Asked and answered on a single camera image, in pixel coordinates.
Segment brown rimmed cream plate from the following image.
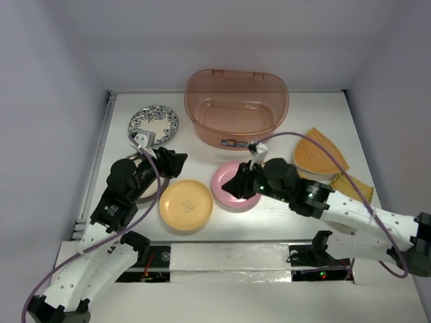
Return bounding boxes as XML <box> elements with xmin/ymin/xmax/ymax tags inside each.
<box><xmin>127</xmin><ymin>153</ymin><xmax>170</xmax><ymax>204</ymax></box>

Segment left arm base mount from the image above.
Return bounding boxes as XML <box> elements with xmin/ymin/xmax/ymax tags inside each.
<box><xmin>116</xmin><ymin>246</ymin><xmax>171</xmax><ymax>283</ymax></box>

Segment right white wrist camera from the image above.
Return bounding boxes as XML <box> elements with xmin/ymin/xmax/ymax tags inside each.
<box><xmin>248</xmin><ymin>142</ymin><xmax>269</xmax><ymax>170</ymax></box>

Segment blue floral ceramic plate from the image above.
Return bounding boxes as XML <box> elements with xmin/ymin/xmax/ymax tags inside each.
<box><xmin>128</xmin><ymin>105</ymin><xmax>179</xmax><ymax>146</ymax></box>

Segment orange woven bamboo tray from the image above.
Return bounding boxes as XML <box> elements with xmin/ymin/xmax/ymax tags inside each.
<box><xmin>294</xmin><ymin>127</ymin><xmax>350</xmax><ymax>175</ymax></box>

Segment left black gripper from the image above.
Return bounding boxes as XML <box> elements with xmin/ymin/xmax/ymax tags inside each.
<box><xmin>130</xmin><ymin>146</ymin><xmax>186</xmax><ymax>202</ymax></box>

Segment pink plastic plate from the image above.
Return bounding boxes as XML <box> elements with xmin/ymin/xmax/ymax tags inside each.
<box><xmin>211</xmin><ymin>161</ymin><xmax>261</xmax><ymax>209</ymax></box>

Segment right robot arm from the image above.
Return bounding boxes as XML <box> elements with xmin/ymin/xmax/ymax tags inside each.
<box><xmin>222</xmin><ymin>158</ymin><xmax>430</xmax><ymax>277</ymax></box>

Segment yellow plastic plate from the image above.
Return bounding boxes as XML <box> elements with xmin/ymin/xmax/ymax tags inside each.
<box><xmin>159</xmin><ymin>180</ymin><xmax>213</xmax><ymax>231</ymax></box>

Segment green edged bamboo tray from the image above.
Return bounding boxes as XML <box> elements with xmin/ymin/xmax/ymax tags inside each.
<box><xmin>328</xmin><ymin>172</ymin><xmax>375</xmax><ymax>205</ymax></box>

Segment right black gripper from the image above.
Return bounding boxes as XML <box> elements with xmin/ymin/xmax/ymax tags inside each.
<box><xmin>222</xmin><ymin>159</ymin><xmax>290</xmax><ymax>203</ymax></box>

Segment translucent pink plastic bin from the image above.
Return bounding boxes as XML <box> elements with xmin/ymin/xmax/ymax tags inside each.
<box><xmin>184</xmin><ymin>69</ymin><xmax>289</xmax><ymax>151</ymax></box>

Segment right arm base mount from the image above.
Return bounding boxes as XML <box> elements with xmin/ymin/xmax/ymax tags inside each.
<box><xmin>286</xmin><ymin>230</ymin><xmax>354</xmax><ymax>282</ymax></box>

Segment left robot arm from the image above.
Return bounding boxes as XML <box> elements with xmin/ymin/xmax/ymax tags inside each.
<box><xmin>22</xmin><ymin>147</ymin><xmax>188</xmax><ymax>322</ymax></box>

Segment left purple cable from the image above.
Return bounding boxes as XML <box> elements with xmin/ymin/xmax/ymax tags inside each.
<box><xmin>20</xmin><ymin>136</ymin><xmax>162</xmax><ymax>323</ymax></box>

